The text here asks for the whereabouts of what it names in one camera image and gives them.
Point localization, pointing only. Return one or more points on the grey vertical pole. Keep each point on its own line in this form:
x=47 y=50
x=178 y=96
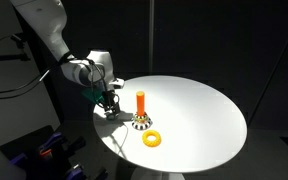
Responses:
x=151 y=36

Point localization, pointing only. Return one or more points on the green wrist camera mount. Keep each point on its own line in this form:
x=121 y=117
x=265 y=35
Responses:
x=91 y=95

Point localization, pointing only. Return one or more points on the white table pedestal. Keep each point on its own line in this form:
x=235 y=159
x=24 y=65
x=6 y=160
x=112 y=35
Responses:
x=157 y=176

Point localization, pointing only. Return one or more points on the orange stacking peg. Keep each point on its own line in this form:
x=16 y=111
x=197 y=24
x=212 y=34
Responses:
x=140 y=103

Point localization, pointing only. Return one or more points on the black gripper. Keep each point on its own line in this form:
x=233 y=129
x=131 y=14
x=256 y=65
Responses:
x=110 y=98

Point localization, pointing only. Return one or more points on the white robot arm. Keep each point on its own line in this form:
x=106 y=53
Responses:
x=50 y=23

